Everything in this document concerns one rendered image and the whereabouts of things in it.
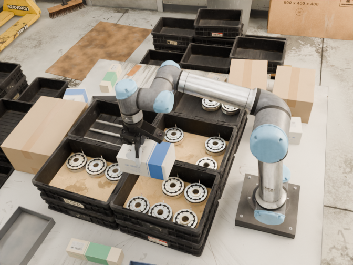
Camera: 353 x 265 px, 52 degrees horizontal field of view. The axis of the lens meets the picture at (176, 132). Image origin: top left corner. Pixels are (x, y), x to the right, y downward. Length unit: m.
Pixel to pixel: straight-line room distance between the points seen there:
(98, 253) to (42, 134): 0.70
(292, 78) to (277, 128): 1.08
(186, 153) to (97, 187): 0.46
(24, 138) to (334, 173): 2.11
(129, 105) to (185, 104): 0.87
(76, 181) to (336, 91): 2.53
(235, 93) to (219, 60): 1.92
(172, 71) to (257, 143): 0.39
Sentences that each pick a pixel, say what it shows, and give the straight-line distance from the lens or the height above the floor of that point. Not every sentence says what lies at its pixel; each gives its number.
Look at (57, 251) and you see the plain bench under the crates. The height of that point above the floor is 0.70.
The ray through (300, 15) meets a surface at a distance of 4.23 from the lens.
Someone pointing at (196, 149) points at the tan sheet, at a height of 0.83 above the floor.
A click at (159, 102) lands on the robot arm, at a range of 1.17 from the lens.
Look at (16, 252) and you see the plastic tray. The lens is 1.87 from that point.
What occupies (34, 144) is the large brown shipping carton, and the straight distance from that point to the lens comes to 1.96.
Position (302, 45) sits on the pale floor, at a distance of 4.12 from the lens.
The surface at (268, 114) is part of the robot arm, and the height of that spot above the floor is 1.39.
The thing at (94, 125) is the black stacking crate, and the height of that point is 0.83.
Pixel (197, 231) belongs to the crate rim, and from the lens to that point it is 1.44.
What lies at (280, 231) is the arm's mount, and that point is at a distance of 1.69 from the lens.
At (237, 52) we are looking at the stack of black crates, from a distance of 3.07.
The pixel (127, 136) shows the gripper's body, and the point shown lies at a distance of 1.35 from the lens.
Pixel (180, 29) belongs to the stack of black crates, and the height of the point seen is 0.38.
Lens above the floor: 2.19
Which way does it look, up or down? 46 degrees down
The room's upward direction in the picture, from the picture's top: 7 degrees counter-clockwise
